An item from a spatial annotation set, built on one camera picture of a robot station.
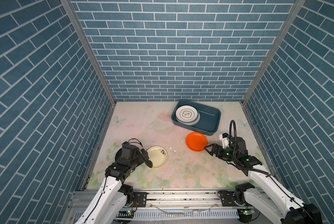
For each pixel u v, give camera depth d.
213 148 0.73
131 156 0.64
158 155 0.90
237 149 0.63
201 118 1.09
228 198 0.74
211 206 0.72
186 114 1.08
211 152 0.74
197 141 0.97
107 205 0.47
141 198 0.74
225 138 0.76
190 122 1.03
